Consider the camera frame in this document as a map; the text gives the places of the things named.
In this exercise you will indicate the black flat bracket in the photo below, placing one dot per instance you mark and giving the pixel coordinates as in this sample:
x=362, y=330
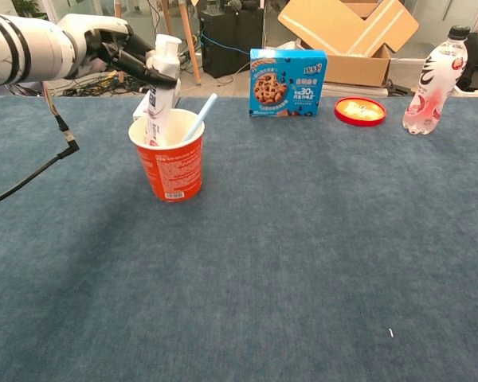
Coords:
x=396, y=88

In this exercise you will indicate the light blue toothbrush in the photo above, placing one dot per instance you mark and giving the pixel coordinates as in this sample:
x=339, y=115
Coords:
x=207, y=109

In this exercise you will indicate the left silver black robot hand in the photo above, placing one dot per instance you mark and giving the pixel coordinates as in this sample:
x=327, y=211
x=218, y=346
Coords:
x=103, y=44

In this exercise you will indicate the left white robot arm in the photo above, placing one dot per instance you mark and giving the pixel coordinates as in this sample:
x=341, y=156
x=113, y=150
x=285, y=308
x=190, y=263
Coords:
x=28, y=49

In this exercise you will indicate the white toothpaste carton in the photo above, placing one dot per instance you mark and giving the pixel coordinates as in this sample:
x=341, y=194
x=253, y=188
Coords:
x=176, y=95

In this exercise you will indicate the short wooden easel leg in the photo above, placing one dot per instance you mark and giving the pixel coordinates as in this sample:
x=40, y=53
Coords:
x=167, y=16

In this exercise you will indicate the blue table mat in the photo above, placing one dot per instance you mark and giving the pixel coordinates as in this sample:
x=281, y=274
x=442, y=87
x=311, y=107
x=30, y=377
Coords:
x=302, y=238

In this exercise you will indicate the red paper cup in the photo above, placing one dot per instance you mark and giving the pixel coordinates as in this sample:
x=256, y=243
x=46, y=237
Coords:
x=175, y=171

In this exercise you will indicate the red round lid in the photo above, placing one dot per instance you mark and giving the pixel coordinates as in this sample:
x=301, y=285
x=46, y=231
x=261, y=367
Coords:
x=360, y=111

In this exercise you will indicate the blue cookie box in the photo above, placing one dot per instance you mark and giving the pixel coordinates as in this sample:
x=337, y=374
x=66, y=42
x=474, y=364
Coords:
x=287, y=83

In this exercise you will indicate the pink white drink bottle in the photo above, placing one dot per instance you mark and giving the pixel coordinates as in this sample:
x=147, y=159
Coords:
x=434, y=87

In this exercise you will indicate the white toothpaste tube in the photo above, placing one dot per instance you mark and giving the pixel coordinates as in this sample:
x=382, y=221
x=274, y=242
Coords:
x=159, y=107

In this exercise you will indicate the aluminium rail stack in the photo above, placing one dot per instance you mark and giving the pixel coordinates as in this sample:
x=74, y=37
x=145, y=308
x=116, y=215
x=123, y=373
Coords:
x=354, y=90

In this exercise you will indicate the open cardboard box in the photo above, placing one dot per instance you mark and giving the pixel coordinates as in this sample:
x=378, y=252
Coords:
x=342, y=28

